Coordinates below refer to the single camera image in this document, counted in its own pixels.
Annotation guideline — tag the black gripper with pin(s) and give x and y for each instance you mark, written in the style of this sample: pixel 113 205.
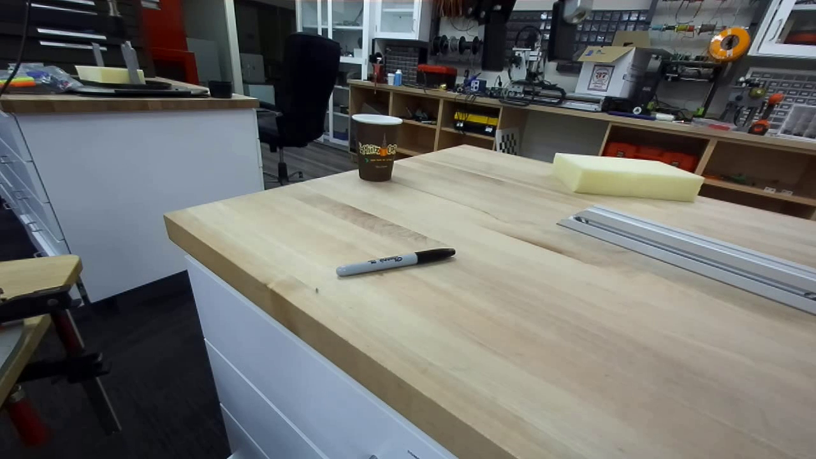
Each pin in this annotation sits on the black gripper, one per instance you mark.
pixel 498 33

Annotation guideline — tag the brown paper coffee cup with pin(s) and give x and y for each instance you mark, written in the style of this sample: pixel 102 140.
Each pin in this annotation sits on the brown paper coffee cup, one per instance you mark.
pixel 374 150

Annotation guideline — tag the grey marker with black cap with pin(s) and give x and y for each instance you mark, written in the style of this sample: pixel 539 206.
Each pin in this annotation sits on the grey marker with black cap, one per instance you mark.
pixel 395 261

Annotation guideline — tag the yellow black tool case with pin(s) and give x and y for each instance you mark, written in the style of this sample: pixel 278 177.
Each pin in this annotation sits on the yellow black tool case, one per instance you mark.
pixel 474 122

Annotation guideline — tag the open cardboard box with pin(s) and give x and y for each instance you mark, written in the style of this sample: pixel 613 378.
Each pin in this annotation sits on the open cardboard box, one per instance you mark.
pixel 608 69

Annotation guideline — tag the long wooden shelf unit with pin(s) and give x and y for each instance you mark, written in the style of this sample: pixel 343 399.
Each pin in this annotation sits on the long wooden shelf unit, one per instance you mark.
pixel 594 135

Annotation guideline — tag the pale yellow foam block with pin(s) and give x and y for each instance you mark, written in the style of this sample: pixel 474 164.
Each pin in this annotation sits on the pale yellow foam block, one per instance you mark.
pixel 624 177

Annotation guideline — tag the red storage bins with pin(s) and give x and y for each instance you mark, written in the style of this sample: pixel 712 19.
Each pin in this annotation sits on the red storage bins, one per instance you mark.
pixel 651 154

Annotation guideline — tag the black office chair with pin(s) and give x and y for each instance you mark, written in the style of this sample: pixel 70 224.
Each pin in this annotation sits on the black office chair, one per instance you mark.
pixel 307 89

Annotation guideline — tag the orange tape roll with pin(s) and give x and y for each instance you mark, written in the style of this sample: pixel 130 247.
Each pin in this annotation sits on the orange tape roll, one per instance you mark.
pixel 729 42

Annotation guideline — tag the white glass door cabinet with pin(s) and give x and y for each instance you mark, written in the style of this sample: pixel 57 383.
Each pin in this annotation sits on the white glass door cabinet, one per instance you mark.
pixel 785 26

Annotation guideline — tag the red tool cabinet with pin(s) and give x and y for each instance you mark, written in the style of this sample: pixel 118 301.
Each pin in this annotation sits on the red tool cabinet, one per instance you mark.
pixel 169 39

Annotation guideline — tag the yellow pad on workbench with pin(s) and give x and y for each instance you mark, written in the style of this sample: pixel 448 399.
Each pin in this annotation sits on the yellow pad on workbench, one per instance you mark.
pixel 107 74

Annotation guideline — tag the white workbench with wooden top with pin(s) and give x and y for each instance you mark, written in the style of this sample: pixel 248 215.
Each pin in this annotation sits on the white workbench with wooden top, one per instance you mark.
pixel 127 169

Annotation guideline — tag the white drawer cabinet under table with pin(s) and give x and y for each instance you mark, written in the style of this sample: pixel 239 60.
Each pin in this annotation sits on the white drawer cabinet under table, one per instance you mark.
pixel 280 383

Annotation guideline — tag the silver aluminium extrusion rail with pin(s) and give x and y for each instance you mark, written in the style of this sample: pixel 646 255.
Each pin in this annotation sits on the silver aluminium extrusion rail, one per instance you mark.
pixel 703 255

